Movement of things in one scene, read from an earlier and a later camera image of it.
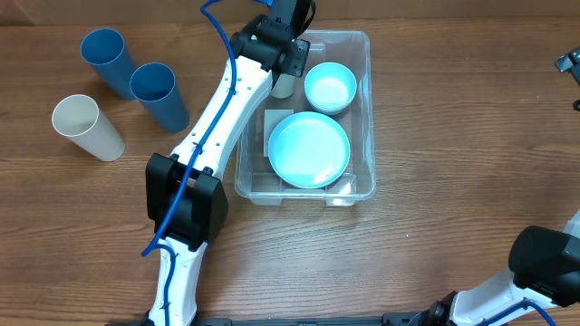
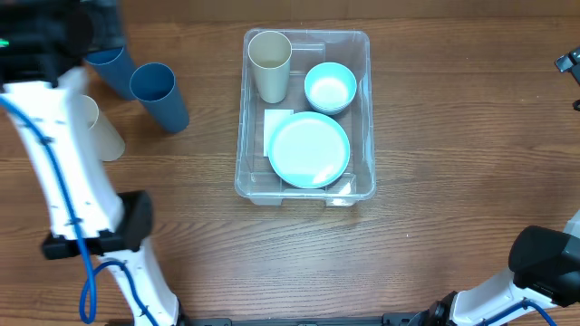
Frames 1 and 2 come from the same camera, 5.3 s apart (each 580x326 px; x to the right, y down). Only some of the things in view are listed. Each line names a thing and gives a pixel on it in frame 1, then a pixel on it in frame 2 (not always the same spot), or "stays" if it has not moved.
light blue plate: (309, 149) stays
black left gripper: (284, 43) to (84, 43)
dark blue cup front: (154, 86) stays
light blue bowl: (330, 88) stays
